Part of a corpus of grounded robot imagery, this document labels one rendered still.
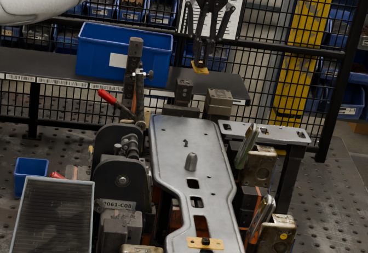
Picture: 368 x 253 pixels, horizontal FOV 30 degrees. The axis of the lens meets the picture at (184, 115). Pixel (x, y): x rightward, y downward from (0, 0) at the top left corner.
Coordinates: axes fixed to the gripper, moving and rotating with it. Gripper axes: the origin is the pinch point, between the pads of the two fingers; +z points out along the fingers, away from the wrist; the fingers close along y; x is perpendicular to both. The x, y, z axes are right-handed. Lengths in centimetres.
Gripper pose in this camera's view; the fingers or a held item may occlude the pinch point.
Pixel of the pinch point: (202, 52)
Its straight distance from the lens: 180.1
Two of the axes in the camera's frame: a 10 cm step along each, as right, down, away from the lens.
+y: 9.8, 0.8, 1.7
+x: -1.2, -4.3, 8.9
